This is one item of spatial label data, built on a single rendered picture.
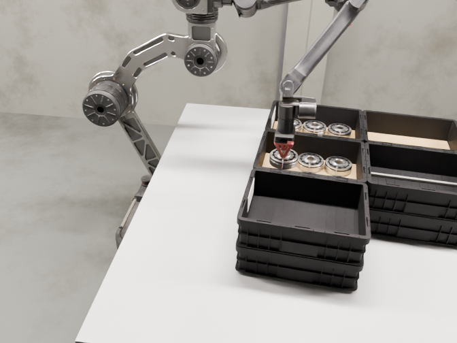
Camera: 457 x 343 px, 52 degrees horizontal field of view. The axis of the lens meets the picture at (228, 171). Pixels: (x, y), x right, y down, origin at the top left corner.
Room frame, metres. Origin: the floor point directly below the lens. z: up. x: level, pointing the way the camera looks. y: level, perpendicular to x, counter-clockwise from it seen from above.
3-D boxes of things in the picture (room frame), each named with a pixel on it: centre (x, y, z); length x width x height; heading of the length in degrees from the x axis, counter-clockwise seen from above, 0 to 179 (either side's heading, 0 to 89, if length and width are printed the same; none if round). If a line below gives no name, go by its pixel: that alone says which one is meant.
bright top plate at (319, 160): (1.58, -0.32, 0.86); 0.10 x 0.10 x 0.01
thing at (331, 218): (1.22, -0.25, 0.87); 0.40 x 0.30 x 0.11; 79
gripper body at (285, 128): (1.46, -0.20, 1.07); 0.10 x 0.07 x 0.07; 170
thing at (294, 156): (1.46, -0.20, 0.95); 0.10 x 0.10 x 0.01
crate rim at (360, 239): (1.22, -0.25, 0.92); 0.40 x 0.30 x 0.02; 79
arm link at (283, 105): (1.46, -0.20, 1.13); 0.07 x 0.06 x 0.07; 85
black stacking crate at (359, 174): (1.51, -0.31, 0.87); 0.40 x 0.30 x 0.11; 79
